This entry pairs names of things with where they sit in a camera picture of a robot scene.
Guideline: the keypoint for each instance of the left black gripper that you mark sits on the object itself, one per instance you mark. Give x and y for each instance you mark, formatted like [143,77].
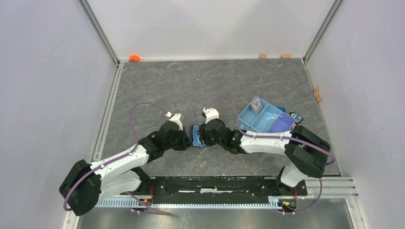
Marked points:
[186,142]

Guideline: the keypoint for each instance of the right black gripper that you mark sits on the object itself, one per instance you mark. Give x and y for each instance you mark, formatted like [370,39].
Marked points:
[206,140]

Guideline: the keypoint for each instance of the blue card holder wallet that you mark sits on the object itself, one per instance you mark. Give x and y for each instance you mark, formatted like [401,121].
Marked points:
[196,137]

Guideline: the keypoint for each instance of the grey credit card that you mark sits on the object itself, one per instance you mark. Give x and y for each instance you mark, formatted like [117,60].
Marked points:
[256,106]

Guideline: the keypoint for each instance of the blue purple three-bin tray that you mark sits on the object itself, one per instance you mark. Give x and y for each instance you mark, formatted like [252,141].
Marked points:
[270,120]

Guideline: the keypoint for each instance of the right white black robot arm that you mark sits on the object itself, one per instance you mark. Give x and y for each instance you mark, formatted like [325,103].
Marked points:
[308,153]

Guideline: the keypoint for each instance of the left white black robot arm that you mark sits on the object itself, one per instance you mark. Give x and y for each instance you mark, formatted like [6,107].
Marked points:
[88,183]

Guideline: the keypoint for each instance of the blue toy brick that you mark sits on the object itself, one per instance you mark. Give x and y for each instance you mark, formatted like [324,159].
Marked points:
[282,109]

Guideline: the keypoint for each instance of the black owl pattern block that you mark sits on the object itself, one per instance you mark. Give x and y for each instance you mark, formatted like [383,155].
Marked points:
[297,117]

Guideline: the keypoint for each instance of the orange round cap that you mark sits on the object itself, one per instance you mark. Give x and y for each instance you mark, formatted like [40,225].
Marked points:
[134,58]

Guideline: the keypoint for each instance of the curved wooden piece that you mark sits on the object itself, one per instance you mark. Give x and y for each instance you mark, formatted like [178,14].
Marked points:
[317,95]

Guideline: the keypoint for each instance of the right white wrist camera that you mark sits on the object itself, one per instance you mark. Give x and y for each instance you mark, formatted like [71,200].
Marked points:
[210,114]

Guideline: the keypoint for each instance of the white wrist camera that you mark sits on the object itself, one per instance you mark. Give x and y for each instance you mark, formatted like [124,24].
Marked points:
[210,114]
[177,118]

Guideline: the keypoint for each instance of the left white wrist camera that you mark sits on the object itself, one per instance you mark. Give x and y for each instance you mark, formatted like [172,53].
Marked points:
[177,118]

